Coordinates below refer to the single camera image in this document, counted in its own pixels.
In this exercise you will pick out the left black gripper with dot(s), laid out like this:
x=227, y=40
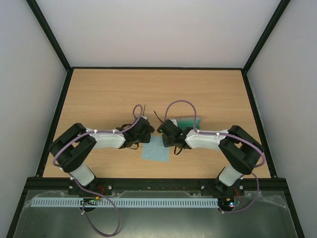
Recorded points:
x=147, y=137

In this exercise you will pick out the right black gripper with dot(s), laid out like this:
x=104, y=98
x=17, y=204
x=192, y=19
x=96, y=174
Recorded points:
x=163, y=129

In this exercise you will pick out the grey glasses case green inside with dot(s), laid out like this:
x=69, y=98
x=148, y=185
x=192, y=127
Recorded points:
x=184, y=122

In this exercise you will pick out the light blue cleaning cloth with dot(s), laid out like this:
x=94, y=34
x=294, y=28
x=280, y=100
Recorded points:
x=155, y=150

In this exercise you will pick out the black round sunglasses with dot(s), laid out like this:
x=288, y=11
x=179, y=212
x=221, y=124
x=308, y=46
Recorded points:
x=143, y=113

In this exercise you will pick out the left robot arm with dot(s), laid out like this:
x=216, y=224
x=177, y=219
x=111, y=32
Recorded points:
x=70, y=150

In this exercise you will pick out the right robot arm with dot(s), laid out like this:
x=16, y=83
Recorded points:
x=241, y=150

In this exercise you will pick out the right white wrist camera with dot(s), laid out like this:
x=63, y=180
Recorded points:
x=174, y=122

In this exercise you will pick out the black front mounting rail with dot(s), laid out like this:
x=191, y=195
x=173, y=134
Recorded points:
x=110, y=186

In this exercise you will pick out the light blue slotted cable duct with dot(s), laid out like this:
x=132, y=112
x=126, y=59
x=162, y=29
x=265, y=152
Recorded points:
x=127, y=202

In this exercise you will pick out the black aluminium frame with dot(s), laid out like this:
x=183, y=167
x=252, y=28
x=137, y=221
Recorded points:
x=273, y=183

